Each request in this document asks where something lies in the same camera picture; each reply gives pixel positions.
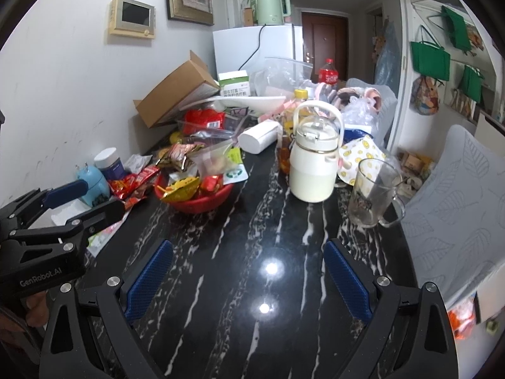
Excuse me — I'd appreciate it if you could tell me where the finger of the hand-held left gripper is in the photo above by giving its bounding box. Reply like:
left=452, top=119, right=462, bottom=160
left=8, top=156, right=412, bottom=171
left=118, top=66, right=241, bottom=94
left=7, top=198, right=126, bottom=252
left=0, top=179, right=88, bottom=232

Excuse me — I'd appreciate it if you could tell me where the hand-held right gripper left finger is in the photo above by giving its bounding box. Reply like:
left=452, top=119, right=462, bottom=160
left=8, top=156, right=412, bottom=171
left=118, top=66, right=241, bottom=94
left=37, top=239, right=175, bottom=379

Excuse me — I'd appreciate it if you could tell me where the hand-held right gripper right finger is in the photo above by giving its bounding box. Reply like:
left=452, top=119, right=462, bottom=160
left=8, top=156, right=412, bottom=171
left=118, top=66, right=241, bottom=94
left=323, top=238, right=460, bottom=379

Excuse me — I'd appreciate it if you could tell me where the red plastic basket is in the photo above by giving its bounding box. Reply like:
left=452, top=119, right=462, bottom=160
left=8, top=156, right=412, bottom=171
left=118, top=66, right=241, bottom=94
left=154, top=174, right=234, bottom=214

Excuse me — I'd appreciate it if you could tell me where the gold brown snack packet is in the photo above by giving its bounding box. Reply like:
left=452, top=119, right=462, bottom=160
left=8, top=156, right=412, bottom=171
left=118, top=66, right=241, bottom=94
left=155, top=143, right=200, bottom=171

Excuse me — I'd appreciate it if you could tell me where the red yellow snack packet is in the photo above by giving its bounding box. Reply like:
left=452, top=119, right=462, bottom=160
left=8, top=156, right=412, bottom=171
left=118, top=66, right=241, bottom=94
left=200, top=174, right=222, bottom=195

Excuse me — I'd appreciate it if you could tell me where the clear bagged pastry packet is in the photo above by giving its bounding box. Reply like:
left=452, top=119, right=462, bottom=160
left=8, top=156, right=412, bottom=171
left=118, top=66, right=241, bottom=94
left=188, top=139, right=234, bottom=177

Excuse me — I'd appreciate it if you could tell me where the green white snack packet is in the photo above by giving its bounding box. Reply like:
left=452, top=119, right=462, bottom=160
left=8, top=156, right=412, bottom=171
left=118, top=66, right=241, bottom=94
left=219, top=147, right=249, bottom=184

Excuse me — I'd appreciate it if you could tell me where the person's left hand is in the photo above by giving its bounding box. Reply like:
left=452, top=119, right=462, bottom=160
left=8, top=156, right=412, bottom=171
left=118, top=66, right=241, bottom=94
left=0, top=291, right=51, bottom=335

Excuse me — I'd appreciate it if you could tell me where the white paper sheet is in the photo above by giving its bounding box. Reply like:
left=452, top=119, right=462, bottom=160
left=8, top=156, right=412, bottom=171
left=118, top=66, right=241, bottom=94
left=51, top=199, right=93, bottom=226

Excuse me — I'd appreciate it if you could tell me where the white pink green packet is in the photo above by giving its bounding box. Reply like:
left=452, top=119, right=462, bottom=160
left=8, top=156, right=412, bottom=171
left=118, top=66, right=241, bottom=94
left=86, top=221, right=124, bottom=257

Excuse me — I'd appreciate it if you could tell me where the light blue gadget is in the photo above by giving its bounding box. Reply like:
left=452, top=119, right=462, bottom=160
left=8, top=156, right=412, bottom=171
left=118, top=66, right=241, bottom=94
left=75, top=164, right=111, bottom=206

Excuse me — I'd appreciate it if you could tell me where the pile of red sachets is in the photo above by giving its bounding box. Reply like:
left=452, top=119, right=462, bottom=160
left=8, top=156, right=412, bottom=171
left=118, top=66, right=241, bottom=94
left=108, top=165, right=161, bottom=211

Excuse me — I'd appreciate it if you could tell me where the dark blue jar white lid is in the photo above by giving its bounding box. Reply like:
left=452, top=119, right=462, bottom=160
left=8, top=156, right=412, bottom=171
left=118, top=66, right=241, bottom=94
left=94, top=147, right=126, bottom=181

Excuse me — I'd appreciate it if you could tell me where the white crumpled wrapper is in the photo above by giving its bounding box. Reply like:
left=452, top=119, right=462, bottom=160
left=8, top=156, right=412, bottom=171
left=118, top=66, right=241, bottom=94
left=125, top=154, right=152, bottom=174

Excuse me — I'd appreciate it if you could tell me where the glass mug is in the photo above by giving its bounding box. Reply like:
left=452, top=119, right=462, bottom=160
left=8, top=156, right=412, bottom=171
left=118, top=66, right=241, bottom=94
left=347, top=158, right=407, bottom=228

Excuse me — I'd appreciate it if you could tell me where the cream white jug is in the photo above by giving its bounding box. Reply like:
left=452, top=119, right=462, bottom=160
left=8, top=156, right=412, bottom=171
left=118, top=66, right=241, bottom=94
left=289, top=100, right=345, bottom=203

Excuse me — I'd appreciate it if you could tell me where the smiley print cloth bag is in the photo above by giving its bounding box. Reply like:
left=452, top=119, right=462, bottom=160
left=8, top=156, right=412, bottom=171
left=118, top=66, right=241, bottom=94
left=338, top=134, right=389, bottom=186

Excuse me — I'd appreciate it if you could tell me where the orange plastic bag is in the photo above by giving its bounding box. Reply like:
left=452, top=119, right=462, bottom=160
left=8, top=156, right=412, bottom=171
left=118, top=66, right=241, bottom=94
left=450, top=300, right=476, bottom=340

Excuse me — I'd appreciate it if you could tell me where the red packet white label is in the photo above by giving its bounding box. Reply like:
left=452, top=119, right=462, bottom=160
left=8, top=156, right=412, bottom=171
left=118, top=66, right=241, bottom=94
left=183, top=109, right=226, bottom=131

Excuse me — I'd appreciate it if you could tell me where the iced tea bottle yellow cap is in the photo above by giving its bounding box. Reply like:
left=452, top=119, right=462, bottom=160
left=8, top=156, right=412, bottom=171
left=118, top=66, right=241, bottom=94
left=276, top=89, right=310, bottom=174

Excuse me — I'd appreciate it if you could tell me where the dark blue packet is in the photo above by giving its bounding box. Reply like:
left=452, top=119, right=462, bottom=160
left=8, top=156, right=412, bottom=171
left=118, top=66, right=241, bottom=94
left=343, top=126, right=373, bottom=141

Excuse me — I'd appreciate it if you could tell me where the clear plastic box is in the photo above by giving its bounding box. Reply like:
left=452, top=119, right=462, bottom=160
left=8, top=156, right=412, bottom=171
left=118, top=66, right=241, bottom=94
left=175, top=116, right=247, bottom=145

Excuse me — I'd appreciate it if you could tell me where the clear crumpled plastic bag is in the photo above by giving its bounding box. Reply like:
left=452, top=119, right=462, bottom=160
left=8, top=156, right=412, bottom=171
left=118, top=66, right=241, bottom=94
left=341, top=97, right=381, bottom=131

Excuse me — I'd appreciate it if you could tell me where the white paper roll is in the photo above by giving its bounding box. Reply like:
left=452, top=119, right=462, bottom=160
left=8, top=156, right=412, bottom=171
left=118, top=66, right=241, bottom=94
left=238, top=120, right=282, bottom=154

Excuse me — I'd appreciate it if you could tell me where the green white carton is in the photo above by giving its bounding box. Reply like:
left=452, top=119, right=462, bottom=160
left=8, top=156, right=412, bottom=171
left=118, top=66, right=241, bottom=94
left=218, top=70, right=252, bottom=99

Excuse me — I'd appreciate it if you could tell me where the pink plush slipper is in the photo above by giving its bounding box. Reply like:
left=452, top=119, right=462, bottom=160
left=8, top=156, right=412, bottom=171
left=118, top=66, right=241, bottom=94
left=337, top=87, right=383, bottom=110

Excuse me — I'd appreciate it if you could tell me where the white foam tray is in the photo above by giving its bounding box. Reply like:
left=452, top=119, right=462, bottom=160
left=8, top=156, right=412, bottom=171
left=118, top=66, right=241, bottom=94
left=205, top=95, right=287, bottom=112

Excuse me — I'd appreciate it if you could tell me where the colourful patterned tote bag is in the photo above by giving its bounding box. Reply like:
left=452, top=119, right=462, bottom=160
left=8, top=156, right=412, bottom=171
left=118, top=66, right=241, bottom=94
left=410, top=75, right=440, bottom=116

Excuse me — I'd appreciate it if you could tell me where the red cola bottle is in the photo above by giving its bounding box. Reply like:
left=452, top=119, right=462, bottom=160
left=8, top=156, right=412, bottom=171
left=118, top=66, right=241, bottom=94
left=319, top=58, right=340, bottom=85

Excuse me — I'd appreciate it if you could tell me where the beige patterned tote bag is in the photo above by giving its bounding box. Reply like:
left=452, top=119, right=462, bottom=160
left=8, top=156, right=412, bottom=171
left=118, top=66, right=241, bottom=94
left=446, top=87, right=480, bottom=119

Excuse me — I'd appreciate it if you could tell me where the white fridge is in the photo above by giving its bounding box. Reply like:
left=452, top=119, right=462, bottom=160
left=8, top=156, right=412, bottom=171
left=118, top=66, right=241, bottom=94
left=213, top=24, right=304, bottom=75

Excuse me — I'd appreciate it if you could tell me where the clear zip bag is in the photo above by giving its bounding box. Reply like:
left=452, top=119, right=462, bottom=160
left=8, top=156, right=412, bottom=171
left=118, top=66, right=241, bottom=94
left=252, top=57, right=314, bottom=97

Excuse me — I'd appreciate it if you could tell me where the blue translucent hanging bag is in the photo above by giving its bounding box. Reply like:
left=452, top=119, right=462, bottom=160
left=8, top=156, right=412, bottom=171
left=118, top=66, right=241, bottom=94
left=375, top=21, right=397, bottom=85

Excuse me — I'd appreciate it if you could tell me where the large green tote bag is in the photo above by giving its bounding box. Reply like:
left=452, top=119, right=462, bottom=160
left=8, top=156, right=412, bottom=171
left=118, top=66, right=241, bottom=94
left=410, top=26, right=451, bottom=83

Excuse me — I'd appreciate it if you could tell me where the brown door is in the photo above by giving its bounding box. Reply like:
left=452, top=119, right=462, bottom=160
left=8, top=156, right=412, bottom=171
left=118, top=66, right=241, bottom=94
left=302, top=11, right=348, bottom=81

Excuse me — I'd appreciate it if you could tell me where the green electric kettle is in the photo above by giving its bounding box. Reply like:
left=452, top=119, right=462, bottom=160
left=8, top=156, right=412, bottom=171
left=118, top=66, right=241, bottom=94
left=252, top=0, right=293, bottom=26

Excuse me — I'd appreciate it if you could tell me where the wall intercom panel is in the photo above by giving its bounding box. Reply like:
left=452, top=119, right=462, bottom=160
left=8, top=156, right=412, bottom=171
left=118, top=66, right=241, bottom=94
left=108, top=0, right=156, bottom=40

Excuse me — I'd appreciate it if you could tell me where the black power cable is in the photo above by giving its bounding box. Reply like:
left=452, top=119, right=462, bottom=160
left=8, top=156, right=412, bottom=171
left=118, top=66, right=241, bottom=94
left=237, top=25, right=264, bottom=73

